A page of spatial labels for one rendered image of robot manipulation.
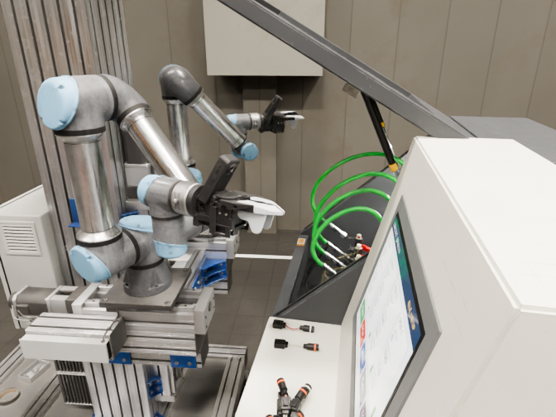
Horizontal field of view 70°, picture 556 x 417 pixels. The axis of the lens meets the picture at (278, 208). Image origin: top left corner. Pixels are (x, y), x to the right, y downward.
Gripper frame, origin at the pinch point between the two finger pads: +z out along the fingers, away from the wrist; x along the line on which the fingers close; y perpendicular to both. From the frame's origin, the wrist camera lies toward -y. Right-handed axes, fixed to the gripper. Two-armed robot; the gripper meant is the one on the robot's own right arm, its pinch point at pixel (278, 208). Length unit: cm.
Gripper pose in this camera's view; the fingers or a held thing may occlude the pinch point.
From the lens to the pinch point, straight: 76.6
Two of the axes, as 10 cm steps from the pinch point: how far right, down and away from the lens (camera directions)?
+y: -0.7, 9.6, 2.6
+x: -5.0, 1.9, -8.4
